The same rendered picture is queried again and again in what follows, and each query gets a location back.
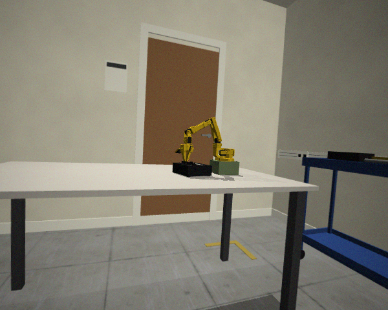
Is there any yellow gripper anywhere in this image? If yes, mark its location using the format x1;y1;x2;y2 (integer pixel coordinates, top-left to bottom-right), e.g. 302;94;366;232
175;144;194;161

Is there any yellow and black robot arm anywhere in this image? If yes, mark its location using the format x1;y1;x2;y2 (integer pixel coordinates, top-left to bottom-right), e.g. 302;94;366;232
183;117;234;161

